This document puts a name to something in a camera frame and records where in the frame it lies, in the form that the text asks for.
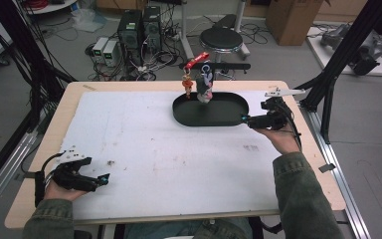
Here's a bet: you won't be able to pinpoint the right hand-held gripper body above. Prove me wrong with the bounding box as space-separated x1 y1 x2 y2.
246 86 307 131

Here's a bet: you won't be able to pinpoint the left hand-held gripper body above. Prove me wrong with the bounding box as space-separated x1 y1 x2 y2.
48 144 99 193

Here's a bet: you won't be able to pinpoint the black tray stand with bar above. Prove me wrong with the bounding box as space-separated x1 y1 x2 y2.
171 62 252 127

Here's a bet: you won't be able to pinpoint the black and white plush keychain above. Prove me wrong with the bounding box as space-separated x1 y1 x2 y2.
195 63 215 105

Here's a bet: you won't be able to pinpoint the red strap keychain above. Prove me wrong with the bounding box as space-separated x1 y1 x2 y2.
181 51 211 101

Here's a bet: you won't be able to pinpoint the person's left hand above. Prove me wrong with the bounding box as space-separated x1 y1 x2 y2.
43 180 88 202

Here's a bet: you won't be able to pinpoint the person's right hand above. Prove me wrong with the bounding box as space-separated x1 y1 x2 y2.
254 123 301 155

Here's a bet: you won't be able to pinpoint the dark tape piece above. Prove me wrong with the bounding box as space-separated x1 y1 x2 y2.
317 162 336 174

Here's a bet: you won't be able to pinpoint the white table mat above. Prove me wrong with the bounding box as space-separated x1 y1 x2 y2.
59 90 313 221

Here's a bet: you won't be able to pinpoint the black round stool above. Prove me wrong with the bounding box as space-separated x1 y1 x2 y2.
198 26 246 64

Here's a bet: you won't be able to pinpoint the white floor board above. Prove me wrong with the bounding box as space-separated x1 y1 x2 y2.
305 26 382 78

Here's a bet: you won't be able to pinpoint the white desk leg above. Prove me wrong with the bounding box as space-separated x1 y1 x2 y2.
178 0 196 63
233 0 252 58

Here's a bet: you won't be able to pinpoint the brown cardboard box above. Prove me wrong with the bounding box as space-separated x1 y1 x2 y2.
266 0 326 47

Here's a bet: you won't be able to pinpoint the black and grey device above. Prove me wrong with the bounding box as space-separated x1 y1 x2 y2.
350 30 382 77

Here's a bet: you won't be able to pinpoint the white power supply unit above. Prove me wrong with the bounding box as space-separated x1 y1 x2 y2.
101 39 119 68
92 36 109 65

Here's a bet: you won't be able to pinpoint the black computer tower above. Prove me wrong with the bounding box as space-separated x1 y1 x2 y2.
116 9 144 68
141 5 163 52

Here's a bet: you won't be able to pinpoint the clear plastic bag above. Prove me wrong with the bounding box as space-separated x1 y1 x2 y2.
70 7 109 33

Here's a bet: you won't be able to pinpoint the right hand-held gripper cable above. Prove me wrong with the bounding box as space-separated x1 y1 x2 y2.
278 99 303 151

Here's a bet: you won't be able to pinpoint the hand-held gripper cable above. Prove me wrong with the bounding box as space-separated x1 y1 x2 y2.
33 151 65 207
278 99 303 151

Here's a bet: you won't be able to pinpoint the left hand-held gripper cable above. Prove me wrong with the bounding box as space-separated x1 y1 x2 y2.
33 151 65 207

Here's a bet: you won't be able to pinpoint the aluminium rail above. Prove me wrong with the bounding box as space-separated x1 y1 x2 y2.
0 129 40 224
298 101 373 239

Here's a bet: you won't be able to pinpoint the black metal frame strut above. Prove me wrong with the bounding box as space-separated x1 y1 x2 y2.
290 0 382 145
0 0 78 133

